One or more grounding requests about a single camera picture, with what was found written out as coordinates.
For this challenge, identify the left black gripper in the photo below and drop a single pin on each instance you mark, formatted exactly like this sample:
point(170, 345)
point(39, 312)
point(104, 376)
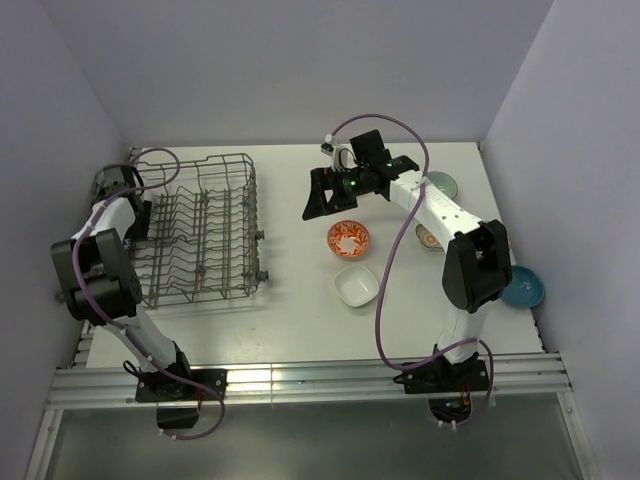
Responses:
point(139, 228)

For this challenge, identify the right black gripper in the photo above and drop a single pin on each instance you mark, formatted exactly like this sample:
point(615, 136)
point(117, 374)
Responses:
point(326, 179)

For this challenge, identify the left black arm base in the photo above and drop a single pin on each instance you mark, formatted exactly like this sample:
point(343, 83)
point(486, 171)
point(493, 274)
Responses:
point(178, 404)

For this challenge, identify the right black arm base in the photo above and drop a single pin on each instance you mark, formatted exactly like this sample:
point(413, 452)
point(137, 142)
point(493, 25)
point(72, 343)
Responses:
point(441, 376)

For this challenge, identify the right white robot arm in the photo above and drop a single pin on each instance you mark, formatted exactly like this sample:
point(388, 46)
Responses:
point(477, 266)

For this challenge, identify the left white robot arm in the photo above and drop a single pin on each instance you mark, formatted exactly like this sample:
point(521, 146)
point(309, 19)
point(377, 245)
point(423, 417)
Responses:
point(99, 283)

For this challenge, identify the small flower shaped dish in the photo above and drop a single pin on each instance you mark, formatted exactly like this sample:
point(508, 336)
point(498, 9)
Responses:
point(426, 238)

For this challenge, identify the orange floral pattern bowl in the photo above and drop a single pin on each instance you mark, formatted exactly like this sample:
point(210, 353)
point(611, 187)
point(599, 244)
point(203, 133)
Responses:
point(348, 239)

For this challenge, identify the white square bowl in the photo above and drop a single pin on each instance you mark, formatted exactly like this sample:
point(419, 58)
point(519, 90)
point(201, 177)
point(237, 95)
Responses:
point(356, 286)

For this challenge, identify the pale teal bowl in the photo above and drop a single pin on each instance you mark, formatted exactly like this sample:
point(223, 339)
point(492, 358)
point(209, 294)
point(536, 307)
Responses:
point(444, 182)

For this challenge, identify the blue glazed bowl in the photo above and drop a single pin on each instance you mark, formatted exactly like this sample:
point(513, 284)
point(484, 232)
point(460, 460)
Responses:
point(526, 289)

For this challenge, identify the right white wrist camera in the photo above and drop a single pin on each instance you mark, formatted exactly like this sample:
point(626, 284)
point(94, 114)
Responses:
point(339, 153)

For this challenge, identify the grey wire dish rack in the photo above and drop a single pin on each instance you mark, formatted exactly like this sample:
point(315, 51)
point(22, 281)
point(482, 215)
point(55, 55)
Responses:
point(202, 244)

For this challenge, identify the aluminium mounting rail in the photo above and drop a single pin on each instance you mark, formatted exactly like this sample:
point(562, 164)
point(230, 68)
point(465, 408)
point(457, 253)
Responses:
point(307, 382)

